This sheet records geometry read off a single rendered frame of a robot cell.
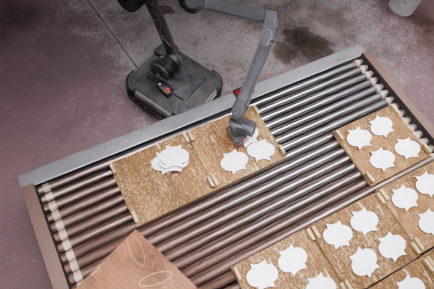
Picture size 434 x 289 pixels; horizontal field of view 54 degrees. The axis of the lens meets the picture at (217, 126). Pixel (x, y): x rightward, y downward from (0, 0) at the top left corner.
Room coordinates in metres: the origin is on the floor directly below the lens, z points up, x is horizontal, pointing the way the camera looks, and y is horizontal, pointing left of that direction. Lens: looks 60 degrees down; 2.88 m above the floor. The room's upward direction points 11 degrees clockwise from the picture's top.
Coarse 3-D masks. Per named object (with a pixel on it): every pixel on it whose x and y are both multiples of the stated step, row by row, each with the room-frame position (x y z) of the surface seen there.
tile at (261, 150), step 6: (252, 144) 1.06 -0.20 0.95; (258, 144) 1.07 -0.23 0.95; (264, 144) 1.07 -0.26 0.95; (270, 144) 1.08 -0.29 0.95; (252, 150) 1.03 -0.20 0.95; (258, 150) 1.04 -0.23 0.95; (264, 150) 1.04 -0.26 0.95; (270, 150) 1.05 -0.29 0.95; (252, 156) 1.00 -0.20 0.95; (258, 156) 1.00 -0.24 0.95; (264, 156) 1.01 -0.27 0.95; (270, 156) 1.02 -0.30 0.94
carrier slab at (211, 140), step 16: (208, 128) 1.11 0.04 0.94; (224, 128) 1.13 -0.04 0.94; (192, 144) 1.00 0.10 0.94; (208, 144) 1.02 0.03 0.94; (224, 144) 1.04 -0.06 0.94; (272, 144) 1.09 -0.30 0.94; (208, 160) 0.93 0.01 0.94; (272, 160) 1.00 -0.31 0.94; (224, 176) 0.86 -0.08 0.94; (240, 176) 0.88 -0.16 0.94
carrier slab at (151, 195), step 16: (160, 144) 0.97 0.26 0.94; (176, 144) 0.98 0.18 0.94; (128, 160) 0.85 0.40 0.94; (144, 160) 0.87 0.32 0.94; (192, 160) 0.92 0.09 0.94; (128, 176) 0.77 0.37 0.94; (144, 176) 0.78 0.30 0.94; (160, 176) 0.80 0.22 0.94; (176, 176) 0.82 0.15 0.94; (192, 176) 0.83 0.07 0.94; (128, 192) 0.69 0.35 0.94; (144, 192) 0.70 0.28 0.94; (160, 192) 0.72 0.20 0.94; (176, 192) 0.73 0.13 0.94; (192, 192) 0.75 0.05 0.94; (208, 192) 0.76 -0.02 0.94; (144, 208) 0.63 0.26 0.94; (160, 208) 0.64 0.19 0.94; (176, 208) 0.66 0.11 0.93
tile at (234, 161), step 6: (234, 150) 1.01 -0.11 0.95; (228, 156) 0.97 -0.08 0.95; (234, 156) 0.98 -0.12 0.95; (240, 156) 0.98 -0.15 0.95; (246, 156) 0.99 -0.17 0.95; (222, 162) 0.93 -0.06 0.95; (228, 162) 0.94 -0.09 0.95; (234, 162) 0.94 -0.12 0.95; (240, 162) 0.95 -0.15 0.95; (246, 162) 0.96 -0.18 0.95; (222, 168) 0.90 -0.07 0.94; (228, 168) 0.90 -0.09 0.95; (234, 168) 0.91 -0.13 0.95; (240, 168) 0.92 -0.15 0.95
